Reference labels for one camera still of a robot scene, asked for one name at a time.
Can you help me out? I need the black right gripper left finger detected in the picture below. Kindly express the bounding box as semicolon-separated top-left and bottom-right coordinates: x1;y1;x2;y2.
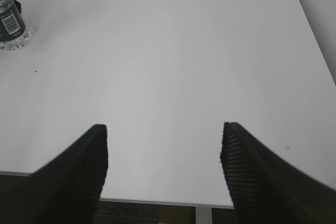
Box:
1;124;109;223

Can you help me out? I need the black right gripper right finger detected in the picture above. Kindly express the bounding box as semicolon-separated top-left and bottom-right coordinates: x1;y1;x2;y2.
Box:
220;122;335;223

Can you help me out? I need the clear Cestbon water bottle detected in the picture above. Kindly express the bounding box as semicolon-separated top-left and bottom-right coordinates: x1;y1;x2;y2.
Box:
1;0;31;51

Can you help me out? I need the white table leg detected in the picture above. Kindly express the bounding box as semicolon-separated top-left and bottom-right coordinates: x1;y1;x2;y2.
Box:
195;207;213;224

